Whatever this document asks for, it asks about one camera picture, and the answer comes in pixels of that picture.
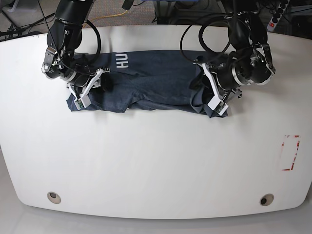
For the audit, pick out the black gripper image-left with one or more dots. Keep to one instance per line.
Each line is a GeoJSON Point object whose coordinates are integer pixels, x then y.
{"type": "Point", "coordinates": [80, 82]}

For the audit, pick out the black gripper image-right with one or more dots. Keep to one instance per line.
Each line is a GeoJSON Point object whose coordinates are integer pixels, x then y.
{"type": "Point", "coordinates": [225, 79]}

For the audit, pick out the dark blue T-shirt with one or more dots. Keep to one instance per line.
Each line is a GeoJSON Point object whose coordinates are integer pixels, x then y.
{"type": "Point", "coordinates": [145, 80]}

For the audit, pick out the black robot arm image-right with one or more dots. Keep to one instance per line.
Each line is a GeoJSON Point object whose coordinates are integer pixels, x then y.
{"type": "Point", "coordinates": [247, 56]}

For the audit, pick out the black robot arm image-left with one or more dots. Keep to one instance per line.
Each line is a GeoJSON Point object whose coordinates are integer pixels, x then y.
{"type": "Point", "coordinates": [63, 38]}

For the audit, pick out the white power strip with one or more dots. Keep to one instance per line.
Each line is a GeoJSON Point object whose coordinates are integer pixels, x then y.
{"type": "Point", "coordinates": [281, 9]}

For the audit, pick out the red tape rectangle marking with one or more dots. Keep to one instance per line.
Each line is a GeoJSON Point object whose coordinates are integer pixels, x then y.
{"type": "Point", "coordinates": [289, 150]}

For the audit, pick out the left table grommet hole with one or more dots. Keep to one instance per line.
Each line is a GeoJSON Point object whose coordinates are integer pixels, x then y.
{"type": "Point", "coordinates": [54, 198]}

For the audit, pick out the table grommet hole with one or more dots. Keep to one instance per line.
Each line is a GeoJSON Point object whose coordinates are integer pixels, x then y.
{"type": "Point", "coordinates": [266, 200]}
{"type": "Point", "coordinates": [54, 198]}

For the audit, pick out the right table grommet hole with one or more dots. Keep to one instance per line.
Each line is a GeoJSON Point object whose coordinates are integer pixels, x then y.
{"type": "Point", "coordinates": [266, 200]}

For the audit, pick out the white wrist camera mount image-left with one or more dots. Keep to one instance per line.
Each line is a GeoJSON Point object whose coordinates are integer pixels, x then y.
{"type": "Point", "coordinates": [82, 100]}

